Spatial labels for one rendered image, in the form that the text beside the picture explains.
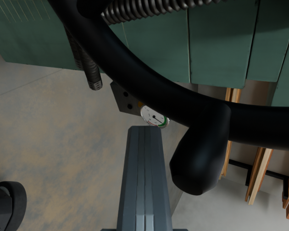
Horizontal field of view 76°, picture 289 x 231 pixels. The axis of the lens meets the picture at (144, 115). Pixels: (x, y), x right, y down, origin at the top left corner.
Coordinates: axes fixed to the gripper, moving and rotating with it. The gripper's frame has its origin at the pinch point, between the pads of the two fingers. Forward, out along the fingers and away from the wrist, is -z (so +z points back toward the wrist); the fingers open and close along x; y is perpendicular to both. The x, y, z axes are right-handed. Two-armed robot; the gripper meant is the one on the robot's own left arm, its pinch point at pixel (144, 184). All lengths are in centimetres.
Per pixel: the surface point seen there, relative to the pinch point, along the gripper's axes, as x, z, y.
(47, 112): -46, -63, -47
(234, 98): 110, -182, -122
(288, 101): 21.5, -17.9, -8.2
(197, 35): 8.0, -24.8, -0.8
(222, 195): 143, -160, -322
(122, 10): -2.1, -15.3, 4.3
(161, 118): 3.2, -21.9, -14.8
